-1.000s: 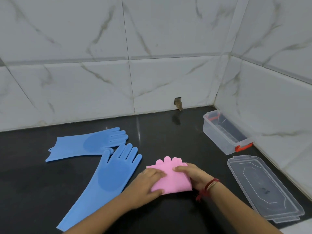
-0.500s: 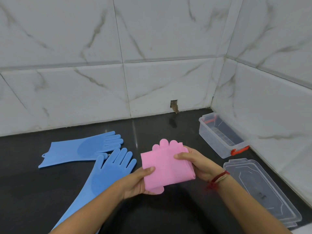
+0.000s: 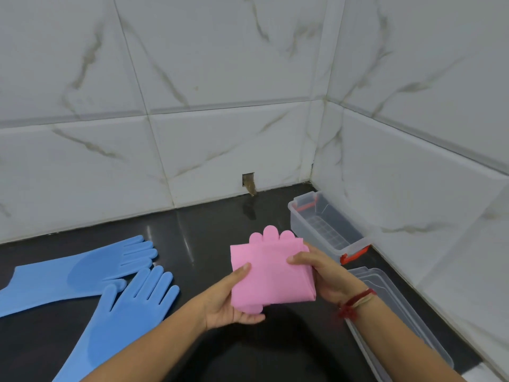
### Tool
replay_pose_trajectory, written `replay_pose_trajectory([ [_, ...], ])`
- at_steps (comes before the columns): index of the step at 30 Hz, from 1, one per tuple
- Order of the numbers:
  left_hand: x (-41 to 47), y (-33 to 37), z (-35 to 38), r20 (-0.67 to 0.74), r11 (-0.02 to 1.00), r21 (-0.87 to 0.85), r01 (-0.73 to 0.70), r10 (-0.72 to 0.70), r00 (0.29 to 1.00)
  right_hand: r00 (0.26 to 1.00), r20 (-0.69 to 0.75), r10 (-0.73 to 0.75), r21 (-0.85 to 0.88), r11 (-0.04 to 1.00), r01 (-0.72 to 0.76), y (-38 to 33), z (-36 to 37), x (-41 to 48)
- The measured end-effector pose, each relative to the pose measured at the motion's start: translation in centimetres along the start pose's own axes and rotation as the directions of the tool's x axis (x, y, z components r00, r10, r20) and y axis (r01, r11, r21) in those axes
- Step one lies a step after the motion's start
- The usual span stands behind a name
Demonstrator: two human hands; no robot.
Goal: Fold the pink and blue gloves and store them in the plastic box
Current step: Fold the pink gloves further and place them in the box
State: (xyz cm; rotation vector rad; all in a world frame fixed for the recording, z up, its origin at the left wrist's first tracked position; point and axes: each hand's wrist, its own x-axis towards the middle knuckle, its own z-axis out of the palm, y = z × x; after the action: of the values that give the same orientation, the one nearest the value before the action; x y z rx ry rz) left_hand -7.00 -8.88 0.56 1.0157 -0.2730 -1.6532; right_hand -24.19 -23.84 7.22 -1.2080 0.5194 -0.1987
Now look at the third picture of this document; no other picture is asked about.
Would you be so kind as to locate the person's right thumb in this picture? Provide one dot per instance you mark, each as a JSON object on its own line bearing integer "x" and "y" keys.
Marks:
{"x": 301, "y": 258}

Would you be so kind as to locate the blue silicone glove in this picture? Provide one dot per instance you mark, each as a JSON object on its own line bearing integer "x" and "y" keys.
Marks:
{"x": 119, "y": 330}
{"x": 75, "y": 270}

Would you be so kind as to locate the person's right forearm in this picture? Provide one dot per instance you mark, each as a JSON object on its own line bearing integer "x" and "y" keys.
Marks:
{"x": 397, "y": 342}

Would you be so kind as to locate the person's left hand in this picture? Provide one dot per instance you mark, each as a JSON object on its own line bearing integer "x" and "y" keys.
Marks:
{"x": 218, "y": 304}

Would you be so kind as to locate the person's left thumb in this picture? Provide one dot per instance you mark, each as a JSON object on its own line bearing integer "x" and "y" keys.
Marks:
{"x": 238, "y": 277}

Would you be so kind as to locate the pink rubber glove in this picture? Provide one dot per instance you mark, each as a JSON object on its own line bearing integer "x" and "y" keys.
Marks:
{"x": 270, "y": 272}

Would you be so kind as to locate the clear plastic storage box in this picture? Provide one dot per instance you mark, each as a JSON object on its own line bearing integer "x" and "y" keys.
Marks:
{"x": 326, "y": 226}

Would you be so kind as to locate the person's left forearm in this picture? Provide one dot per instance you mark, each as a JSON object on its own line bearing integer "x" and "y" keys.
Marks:
{"x": 147, "y": 350}

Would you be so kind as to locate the person's right hand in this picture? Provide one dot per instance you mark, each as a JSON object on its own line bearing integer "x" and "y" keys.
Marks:
{"x": 332, "y": 276}

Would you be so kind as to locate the red thread wristband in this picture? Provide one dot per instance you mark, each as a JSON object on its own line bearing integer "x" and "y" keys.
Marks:
{"x": 355, "y": 302}

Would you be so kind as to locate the clear plastic box lid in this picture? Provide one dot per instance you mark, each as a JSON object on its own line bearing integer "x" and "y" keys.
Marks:
{"x": 391, "y": 318}

